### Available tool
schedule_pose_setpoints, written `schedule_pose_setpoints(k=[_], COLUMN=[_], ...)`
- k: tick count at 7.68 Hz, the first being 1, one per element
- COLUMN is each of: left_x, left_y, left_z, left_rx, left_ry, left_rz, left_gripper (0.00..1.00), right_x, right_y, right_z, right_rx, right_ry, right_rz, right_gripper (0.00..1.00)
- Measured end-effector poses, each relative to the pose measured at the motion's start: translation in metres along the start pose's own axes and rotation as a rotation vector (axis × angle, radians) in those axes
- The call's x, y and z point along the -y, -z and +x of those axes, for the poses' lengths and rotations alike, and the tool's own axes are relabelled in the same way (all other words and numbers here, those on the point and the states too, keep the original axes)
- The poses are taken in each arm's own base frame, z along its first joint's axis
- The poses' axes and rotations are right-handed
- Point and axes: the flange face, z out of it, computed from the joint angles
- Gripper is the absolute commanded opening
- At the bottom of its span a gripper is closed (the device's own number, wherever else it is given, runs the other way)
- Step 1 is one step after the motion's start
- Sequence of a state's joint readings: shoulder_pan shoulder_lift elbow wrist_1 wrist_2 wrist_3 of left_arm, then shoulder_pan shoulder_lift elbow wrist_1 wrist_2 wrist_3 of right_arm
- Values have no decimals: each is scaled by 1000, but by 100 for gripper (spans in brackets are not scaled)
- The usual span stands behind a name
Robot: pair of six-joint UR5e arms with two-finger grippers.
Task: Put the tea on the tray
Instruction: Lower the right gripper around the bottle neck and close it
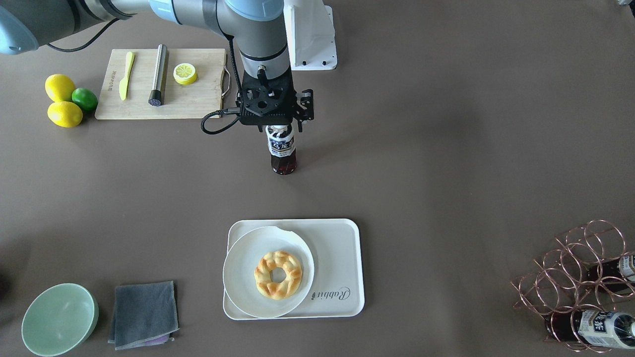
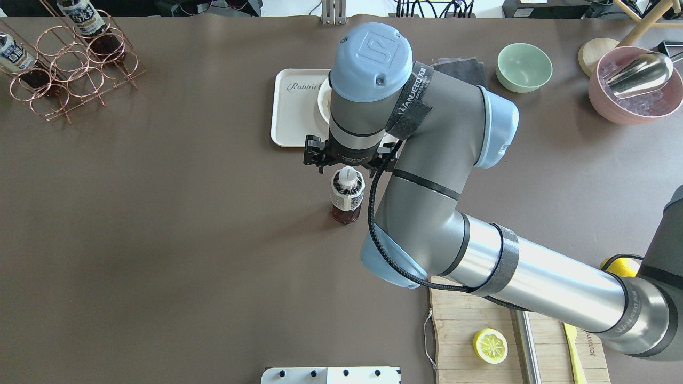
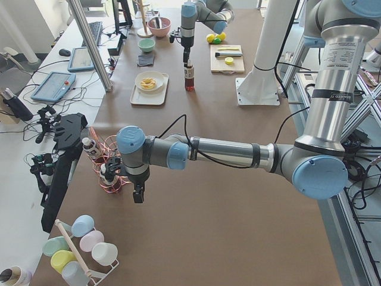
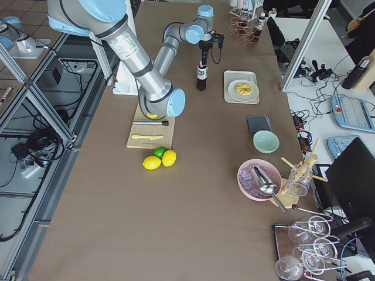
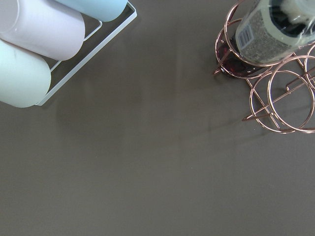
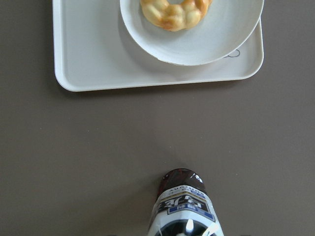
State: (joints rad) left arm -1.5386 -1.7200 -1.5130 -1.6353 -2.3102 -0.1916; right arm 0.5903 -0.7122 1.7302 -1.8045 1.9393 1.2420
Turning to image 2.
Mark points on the yellow plastic knife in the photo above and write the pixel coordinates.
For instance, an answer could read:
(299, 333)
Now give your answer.
(577, 371)

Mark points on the round wooden lid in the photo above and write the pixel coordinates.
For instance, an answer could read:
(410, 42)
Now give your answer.
(592, 51)

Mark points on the pink bowl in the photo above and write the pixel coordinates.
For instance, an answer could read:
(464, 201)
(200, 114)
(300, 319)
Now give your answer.
(640, 109)

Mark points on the tea bottle in rack corner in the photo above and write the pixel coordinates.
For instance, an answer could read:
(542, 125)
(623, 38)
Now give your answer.
(105, 46)

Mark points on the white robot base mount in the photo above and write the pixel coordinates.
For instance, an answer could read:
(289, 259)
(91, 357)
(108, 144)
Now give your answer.
(333, 374)

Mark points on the gray robot arm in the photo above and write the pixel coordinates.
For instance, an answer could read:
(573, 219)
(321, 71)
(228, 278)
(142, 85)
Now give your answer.
(511, 178)

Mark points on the white round plate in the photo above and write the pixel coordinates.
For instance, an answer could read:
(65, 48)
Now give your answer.
(324, 100)

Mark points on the cream serving tray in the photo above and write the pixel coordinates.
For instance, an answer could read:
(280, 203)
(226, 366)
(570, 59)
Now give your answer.
(295, 113)

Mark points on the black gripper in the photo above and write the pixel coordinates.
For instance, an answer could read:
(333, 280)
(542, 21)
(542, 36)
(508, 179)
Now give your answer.
(350, 158)

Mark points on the halved lemon slice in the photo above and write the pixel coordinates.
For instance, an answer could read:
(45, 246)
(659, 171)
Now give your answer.
(490, 346)

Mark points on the copper wire bottle rack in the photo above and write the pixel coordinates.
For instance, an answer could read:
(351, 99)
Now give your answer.
(73, 67)

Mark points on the tea bottle white cap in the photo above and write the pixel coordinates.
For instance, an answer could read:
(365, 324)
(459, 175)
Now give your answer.
(347, 192)

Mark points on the wooden stand legs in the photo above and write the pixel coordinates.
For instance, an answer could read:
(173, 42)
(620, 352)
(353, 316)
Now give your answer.
(651, 20)

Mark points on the steel muddler with black tip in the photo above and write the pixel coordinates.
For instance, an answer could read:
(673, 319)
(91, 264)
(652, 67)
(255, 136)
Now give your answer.
(528, 347)

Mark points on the green ceramic bowl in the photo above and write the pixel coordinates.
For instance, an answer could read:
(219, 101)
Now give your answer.
(523, 68)

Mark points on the yellow lemon near base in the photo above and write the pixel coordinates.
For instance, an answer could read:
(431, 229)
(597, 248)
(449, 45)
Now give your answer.
(623, 266)

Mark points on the bamboo cutting board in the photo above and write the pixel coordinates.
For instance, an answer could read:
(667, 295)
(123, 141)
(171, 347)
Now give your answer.
(457, 317)

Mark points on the tea bottle in rack front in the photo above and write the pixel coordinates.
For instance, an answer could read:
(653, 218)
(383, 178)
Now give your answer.
(34, 73)

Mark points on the gray folded cloth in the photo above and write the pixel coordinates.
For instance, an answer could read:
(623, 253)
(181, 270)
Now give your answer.
(469, 70)

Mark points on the steel ice scoop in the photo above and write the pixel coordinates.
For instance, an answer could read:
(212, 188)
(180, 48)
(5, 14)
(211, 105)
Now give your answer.
(647, 73)

